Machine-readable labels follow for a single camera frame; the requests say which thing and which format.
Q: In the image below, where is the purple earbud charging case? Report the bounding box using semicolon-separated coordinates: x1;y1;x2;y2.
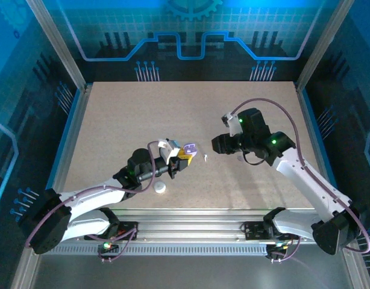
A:
184;142;199;157

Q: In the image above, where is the small LED circuit board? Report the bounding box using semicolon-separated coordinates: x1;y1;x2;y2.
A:
265;242;291;263
97;239;120;263

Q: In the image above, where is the slotted metal strip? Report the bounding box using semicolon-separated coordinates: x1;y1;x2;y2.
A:
39;244;269;256

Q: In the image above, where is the grey metal panel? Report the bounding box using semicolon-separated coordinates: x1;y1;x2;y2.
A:
10;234;370;289

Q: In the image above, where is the blue printed backdrop panel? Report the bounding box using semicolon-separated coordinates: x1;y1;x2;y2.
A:
299;0;370;272
42;0;339;82
0;0;83;289

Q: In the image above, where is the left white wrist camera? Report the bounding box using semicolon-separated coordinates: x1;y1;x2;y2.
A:
157;137;180;166

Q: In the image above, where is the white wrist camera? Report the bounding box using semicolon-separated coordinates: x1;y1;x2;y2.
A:
221;111;243;138
157;137;180;166

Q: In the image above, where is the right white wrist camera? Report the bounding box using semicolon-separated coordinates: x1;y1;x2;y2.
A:
221;111;243;138

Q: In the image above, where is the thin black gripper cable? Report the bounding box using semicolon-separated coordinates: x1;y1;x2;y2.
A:
241;151;268;166

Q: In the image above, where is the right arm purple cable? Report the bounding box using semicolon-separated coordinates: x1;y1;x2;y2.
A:
231;98;370;263

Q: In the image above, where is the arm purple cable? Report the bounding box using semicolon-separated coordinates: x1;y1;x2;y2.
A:
231;98;370;263
25;141;157;263

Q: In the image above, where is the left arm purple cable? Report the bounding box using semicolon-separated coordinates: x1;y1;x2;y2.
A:
25;141;157;263

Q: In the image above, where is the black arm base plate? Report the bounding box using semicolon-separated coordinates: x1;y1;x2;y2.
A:
241;221;308;241
84;221;140;241

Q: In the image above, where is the aluminium mounting rail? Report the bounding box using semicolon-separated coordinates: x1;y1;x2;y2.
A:
28;208;356;245

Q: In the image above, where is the aluminium side rail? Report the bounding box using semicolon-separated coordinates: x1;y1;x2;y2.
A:
294;82;344;219
42;84;94;219

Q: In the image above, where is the aluminium frame post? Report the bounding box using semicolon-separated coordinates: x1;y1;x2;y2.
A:
25;0;89;91
295;0;356;91

